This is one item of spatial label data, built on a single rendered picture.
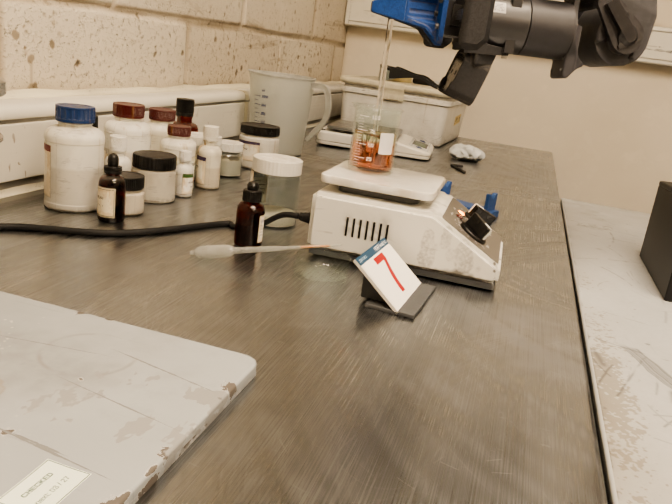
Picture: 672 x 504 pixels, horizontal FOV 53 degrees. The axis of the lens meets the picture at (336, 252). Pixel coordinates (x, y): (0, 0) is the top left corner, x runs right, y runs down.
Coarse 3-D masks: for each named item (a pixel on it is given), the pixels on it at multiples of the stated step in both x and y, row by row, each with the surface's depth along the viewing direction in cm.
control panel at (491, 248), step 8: (456, 200) 78; (448, 208) 72; (456, 208) 74; (464, 208) 77; (448, 216) 69; (456, 216) 71; (464, 216) 73; (456, 224) 68; (464, 232) 68; (472, 240) 67; (488, 240) 72; (496, 240) 74; (480, 248) 67; (488, 248) 69; (496, 248) 71; (496, 256) 69
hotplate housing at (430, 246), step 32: (320, 192) 69; (352, 192) 70; (320, 224) 70; (352, 224) 69; (384, 224) 68; (416, 224) 67; (448, 224) 67; (352, 256) 70; (416, 256) 68; (448, 256) 67; (480, 256) 66
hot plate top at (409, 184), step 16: (336, 176) 69; (352, 176) 70; (368, 176) 71; (384, 176) 72; (400, 176) 74; (416, 176) 75; (432, 176) 76; (384, 192) 68; (400, 192) 67; (416, 192) 67; (432, 192) 67
